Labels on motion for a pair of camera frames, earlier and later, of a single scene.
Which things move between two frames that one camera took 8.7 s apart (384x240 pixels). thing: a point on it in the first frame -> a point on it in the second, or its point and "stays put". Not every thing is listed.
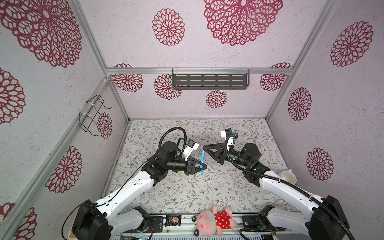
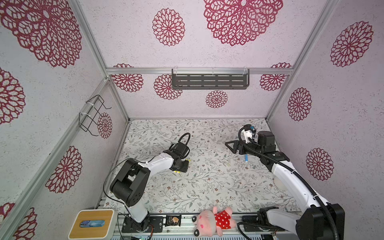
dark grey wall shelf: (210, 78) stays put
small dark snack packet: (173, 220) stays put
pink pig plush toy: (208, 223) stays put
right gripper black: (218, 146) -> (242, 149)
